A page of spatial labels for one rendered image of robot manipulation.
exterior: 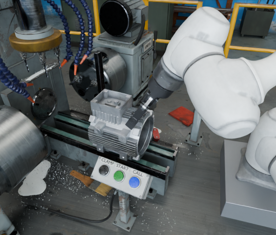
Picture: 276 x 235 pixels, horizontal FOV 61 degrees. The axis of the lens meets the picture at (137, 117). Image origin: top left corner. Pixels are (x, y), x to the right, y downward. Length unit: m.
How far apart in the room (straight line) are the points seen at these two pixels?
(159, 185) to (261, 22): 4.83
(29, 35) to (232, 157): 0.90
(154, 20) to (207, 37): 3.50
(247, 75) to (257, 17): 4.98
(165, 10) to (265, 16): 2.24
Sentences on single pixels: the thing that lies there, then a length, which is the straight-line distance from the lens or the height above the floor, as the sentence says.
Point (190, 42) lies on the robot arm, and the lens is 0.54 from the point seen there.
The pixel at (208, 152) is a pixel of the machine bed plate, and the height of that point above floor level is 0.80.
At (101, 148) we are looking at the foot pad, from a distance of 0.91.
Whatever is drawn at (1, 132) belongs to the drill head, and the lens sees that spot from 0.82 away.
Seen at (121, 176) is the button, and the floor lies 1.07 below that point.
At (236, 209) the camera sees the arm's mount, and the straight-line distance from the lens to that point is 0.94.
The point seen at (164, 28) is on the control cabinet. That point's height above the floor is 0.48.
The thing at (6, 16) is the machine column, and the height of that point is 1.37.
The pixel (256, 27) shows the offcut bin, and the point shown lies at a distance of 5.50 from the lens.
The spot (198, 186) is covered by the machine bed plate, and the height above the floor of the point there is 0.80.
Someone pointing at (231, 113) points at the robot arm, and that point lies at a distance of 0.46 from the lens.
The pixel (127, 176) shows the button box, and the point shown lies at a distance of 0.69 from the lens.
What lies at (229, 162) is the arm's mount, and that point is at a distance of 1.04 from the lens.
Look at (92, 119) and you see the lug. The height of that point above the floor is 1.08.
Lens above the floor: 1.61
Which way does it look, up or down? 37 degrees down
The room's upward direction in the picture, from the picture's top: straight up
